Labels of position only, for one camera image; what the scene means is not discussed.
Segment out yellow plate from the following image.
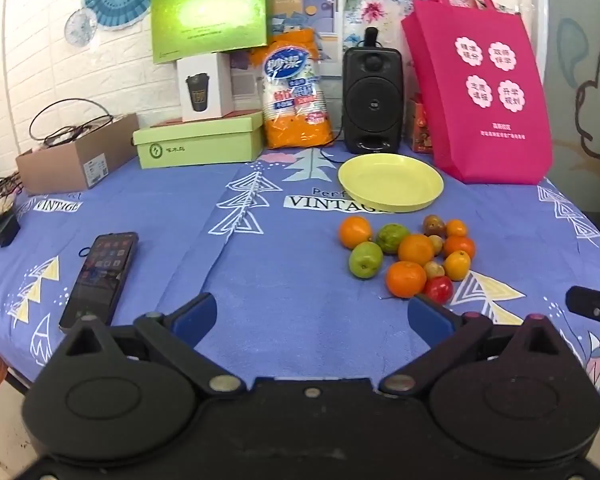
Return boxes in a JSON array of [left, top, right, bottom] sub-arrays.
[[337, 154, 445, 214]]

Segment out open cardboard box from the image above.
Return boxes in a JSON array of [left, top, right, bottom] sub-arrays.
[[15, 112, 141, 196]]

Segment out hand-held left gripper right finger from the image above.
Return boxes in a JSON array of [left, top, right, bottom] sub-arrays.
[[377, 294, 581, 396]]

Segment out black smartphone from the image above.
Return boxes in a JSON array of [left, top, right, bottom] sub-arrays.
[[58, 232, 140, 333]]

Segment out large shiny green box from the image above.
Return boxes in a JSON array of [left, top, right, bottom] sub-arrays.
[[150, 0, 272, 65]]

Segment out orange paper cup pack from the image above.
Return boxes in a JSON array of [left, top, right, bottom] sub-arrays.
[[251, 28, 333, 150]]

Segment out black cable bundle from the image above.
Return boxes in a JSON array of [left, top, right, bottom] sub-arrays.
[[29, 100, 116, 150]]

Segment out black speaker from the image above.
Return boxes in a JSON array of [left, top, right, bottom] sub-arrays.
[[342, 46, 405, 155]]

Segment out blue printed tablecloth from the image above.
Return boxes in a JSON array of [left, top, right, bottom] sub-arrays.
[[0, 147, 600, 411]]

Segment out light green shoe box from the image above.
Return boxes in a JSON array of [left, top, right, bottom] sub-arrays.
[[132, 111, 265, 168]]

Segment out small black adapter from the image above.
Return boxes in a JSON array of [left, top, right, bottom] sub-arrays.
[[0, 215, 22, 247]]

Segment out pink tote bag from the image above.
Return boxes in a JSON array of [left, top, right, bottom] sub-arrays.
[[401, 0, 553, 186]]

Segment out green fruit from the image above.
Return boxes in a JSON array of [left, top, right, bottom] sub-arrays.
[[376, 223, 411, 254], [349, 242, 384, 279]]

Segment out red juice carton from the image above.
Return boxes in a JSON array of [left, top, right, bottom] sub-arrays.
[[406, 94, 437, 155]]

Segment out white cup box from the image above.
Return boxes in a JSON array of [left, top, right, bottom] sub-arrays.
[[176, 52, 236, 122]]

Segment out small red fruit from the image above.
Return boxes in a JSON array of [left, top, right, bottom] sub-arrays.
[[424, 276, 454, 305]]

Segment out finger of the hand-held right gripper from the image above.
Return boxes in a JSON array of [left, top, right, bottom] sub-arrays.
[[565, 286, 600, 352]]

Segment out small blue paper fan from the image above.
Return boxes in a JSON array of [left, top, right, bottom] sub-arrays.
[[65, 8, 99, 47]]

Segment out purple printed box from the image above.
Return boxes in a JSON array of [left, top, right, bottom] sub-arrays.
[[271, 0, 338, 36]]

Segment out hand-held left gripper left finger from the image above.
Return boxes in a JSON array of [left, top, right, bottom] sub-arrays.
[[55, 292, 248, 396]]

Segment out black speaker cable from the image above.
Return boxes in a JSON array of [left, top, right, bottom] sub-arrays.
[[319, 127, 348, 166]]

